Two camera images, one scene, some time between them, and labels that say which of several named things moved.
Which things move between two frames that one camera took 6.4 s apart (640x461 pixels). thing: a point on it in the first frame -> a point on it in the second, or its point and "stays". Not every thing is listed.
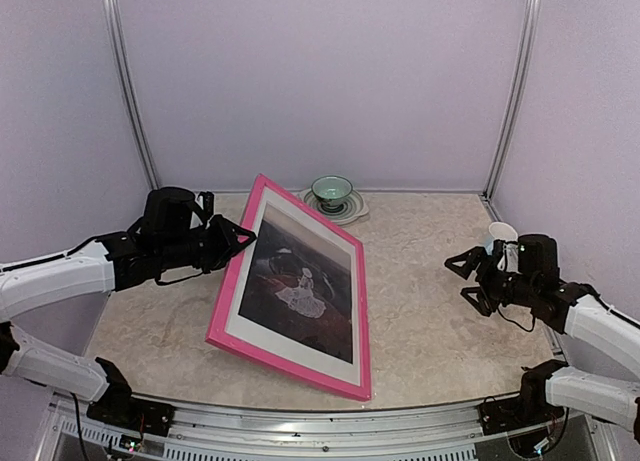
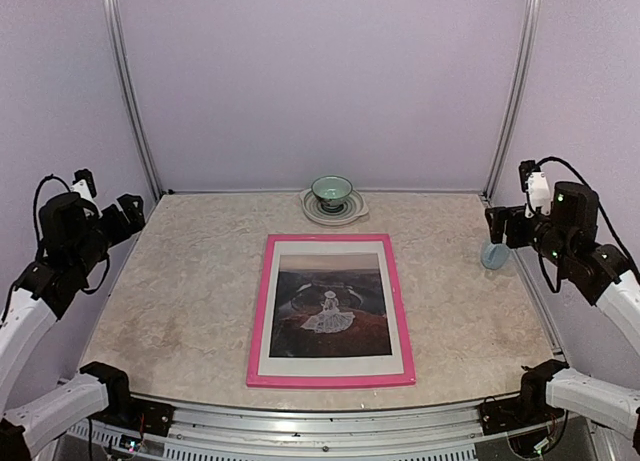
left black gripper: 227,241 -> 134,218
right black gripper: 485,305 -> 502,214
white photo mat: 310,356 -> 330,364
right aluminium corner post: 534,1 stays
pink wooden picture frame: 296,295 -> 408,376
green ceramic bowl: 331,190 stays
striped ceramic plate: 344,214 stays
